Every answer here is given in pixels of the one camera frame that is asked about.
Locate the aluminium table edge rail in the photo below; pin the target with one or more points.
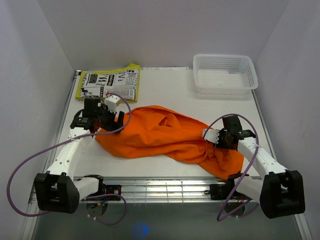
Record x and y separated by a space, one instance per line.
145 191

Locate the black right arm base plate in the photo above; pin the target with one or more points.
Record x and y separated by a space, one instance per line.
219 191

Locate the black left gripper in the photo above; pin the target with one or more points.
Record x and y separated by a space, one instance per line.
113 126

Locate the newspaper print yellow folded trousers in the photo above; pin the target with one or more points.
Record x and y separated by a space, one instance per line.
97 84

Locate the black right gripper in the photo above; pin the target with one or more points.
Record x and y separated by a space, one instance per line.
220 145

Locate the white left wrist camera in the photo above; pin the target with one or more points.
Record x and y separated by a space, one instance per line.
112 102

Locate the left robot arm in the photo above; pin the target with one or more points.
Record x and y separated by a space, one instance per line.
56 189

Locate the orange trousers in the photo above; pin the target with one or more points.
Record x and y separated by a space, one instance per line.
156 130

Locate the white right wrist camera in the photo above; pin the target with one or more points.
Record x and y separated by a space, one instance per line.
211 135

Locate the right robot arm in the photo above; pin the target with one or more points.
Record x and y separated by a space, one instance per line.
278 191

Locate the white perforated plastic basket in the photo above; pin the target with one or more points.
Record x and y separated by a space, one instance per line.
224 74

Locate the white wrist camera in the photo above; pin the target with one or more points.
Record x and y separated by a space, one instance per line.
211 135
112 102

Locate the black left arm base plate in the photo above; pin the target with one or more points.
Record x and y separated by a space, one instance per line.
108 193

